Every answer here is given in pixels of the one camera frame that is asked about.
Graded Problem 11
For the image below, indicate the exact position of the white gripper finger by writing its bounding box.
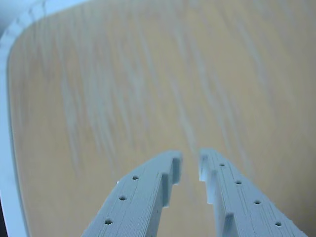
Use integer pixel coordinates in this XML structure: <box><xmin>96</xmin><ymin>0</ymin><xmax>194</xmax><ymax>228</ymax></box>
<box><xmin>80</xmin><ymin>149</ymin><xmax>184</xmax><ymax>237</ymax></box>
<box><xmin>198</xmin><ymin>147</ymin><xmax>310</xmax><ymax>237</ymax></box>

